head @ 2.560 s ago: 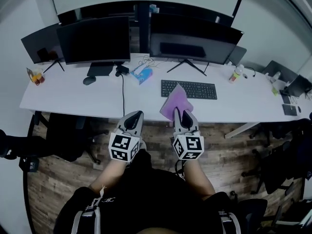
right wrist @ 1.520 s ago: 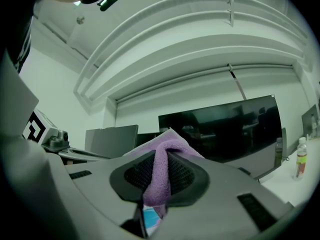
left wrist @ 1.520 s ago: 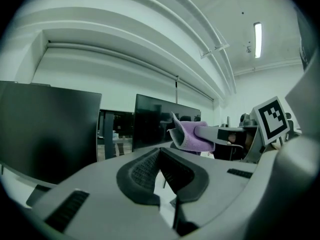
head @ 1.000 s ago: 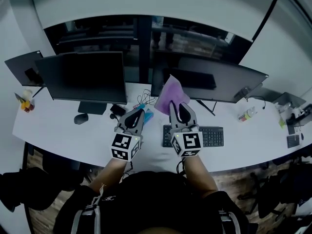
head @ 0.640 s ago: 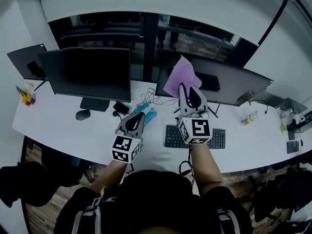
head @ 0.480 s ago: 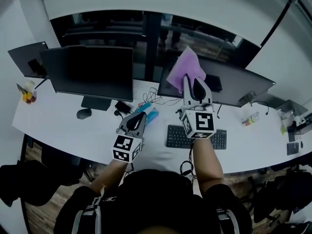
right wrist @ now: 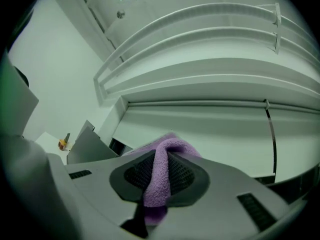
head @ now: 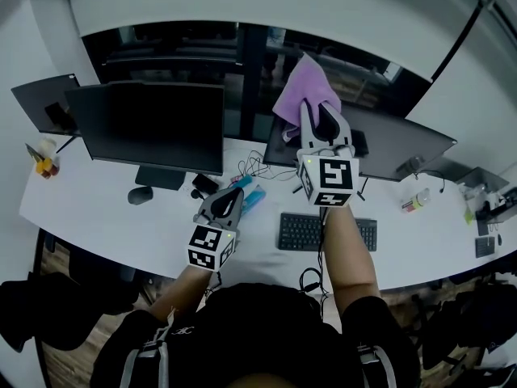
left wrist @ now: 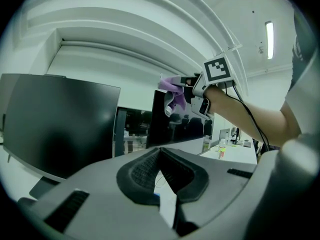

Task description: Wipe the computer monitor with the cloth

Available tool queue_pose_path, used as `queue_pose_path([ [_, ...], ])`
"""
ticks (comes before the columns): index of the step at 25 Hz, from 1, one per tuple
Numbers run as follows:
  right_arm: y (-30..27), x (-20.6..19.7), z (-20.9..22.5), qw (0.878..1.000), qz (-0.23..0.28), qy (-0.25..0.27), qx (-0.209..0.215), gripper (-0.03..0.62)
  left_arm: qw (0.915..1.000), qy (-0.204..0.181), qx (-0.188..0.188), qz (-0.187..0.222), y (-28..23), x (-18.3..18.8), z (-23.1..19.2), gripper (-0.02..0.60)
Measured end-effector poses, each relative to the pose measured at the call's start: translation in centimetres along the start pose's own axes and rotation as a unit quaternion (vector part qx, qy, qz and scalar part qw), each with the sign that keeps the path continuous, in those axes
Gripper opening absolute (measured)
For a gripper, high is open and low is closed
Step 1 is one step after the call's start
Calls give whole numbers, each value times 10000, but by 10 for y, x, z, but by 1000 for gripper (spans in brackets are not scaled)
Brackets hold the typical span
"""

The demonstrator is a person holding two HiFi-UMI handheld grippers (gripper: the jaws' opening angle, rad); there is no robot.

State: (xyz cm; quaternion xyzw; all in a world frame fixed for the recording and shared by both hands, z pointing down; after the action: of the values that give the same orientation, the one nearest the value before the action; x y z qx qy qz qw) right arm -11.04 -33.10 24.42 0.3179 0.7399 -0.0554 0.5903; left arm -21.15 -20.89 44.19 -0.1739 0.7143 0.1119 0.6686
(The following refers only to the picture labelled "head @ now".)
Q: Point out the small dark keyboard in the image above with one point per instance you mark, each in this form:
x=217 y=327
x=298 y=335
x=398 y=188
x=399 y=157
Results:
x=484 y=247

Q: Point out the dark glass window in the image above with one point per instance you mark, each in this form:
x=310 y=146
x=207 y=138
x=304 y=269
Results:
x=182 y=51

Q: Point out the grey desk partition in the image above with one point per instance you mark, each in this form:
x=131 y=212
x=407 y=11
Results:
x=480 y=178

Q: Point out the person's left forearm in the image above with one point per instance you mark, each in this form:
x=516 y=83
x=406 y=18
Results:
x=177 y=289

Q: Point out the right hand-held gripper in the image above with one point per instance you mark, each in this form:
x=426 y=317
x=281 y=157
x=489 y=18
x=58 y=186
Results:
x=335 y=176

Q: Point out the small black monitor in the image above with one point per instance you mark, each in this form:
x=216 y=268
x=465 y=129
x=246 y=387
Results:
x=153 y=123

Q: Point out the black keyboard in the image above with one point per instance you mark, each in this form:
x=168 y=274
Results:
x=299 y=230

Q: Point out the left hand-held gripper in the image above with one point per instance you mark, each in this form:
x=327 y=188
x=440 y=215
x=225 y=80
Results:
x=206 y=239

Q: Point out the small white cup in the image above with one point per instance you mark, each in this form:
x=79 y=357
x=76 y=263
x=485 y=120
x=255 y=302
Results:
x=48 y=146

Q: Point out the blue tissue pack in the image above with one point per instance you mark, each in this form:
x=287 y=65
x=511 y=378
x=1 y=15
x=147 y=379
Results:
x=254 y=196

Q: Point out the black computer mouse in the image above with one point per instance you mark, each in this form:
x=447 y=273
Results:
x=140 y=195

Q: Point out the green sticky note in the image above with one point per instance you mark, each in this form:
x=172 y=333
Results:
x=469 y=215

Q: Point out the thin dark flat monitor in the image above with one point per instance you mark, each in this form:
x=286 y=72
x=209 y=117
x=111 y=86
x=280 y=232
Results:
x=36 y=103

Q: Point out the person's right forearm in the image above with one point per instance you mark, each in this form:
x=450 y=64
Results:
x=351 y=257

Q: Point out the black vertical strip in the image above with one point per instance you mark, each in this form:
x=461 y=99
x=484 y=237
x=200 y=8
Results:
x=456 y=40

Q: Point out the small orange bottle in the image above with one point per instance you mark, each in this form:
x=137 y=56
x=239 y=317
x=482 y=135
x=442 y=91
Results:
x=43 y=166

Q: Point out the wide black monitor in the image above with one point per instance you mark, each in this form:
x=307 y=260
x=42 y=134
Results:
x=404 y=152

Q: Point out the black desk device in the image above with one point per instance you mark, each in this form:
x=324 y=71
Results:
x=494 y=208

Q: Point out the black office chair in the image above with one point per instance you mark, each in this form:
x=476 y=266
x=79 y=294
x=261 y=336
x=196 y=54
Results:
x=476 y=321
x=60 y=309

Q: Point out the small red bottle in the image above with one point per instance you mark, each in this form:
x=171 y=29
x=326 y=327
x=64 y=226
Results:
x=54 y=171

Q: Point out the black headphones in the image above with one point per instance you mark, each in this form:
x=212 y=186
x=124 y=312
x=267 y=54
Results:
x=312 y=286

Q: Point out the black power adapter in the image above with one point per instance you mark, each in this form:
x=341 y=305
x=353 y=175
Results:
x=205 y=183

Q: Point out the person's black shirt torso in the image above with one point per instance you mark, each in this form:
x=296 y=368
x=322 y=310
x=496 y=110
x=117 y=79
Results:
x=258 y=330

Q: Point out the purple cloth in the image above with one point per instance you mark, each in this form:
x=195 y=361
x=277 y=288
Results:
x=303 y=87

